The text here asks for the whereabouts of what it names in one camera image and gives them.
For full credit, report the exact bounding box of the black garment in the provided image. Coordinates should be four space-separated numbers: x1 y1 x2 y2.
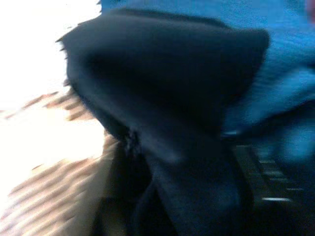
55 8 271 236

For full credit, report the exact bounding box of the pale woven laundry basket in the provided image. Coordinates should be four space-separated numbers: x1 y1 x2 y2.
0 90 148 236

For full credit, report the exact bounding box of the blue garment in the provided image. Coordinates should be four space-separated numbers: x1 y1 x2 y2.
97 0 315 158

